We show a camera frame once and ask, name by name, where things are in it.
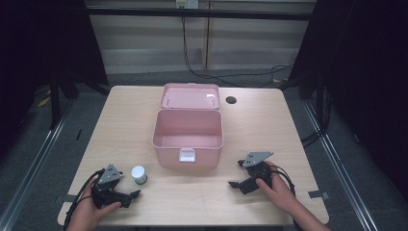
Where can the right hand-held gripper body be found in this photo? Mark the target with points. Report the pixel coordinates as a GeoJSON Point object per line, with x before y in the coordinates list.
{"type": "Point", "coordinates": [256, 171]}

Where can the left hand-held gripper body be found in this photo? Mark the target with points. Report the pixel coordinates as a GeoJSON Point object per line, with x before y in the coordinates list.
{"type": "Point", "coordinates": [107, 192]}

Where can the small silver can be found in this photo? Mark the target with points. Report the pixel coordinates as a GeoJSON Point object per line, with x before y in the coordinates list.
{"type": "Point", "coordinates": [139, 174]}

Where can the pink plastic storage box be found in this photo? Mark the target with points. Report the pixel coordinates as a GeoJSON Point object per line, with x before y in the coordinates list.
{"type": "Point", "coordinates": [187, 128]}

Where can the person's right hand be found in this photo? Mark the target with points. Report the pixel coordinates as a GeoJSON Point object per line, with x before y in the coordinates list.
{"type": "Point", "coordinates": [277, 192]}

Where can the person's left hand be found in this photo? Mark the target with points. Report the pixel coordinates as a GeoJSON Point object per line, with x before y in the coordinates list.
{"type": "Point", "coordinates": [84, 213]}

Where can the grey tape strip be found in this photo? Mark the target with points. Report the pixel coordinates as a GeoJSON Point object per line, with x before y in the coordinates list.
{"type": "Point", "coordinates": [65, 198]}
{"type": "Point", "coordinates": [318, 194]}

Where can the round black table hole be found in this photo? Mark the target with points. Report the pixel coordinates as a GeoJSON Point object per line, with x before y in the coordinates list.
{"type": "Point", "coordinates": [231, 99]}

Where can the black metal stand leg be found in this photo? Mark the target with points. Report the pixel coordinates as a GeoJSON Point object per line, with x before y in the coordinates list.
{"type": "Point", "coordinates": [55, 102]}

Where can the yellow floor tape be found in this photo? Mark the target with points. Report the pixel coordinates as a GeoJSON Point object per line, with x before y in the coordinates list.
{"type": "Point", "coordinates": [44, 101]}

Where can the black curtain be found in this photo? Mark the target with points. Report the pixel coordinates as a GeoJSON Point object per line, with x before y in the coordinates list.
{"type": "Point", "coordinates": [365, 80]}
{"type": "Point", "coordinates": [38, 48]}

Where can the black horizontal metal bar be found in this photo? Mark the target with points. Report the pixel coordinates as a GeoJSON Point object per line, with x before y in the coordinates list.
{"type": "Point", "coordinates": [198, 13]}

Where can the metal floor rail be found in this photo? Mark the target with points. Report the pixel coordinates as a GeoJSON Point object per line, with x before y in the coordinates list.
{"type": "Point", "coordinates": [340, 166]}
{"type": "Point", "coordinates": [35, 166]}

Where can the white wall socket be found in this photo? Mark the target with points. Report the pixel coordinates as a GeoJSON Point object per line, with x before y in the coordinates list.
{"type": "Point", "coordinates": [187, 4]}

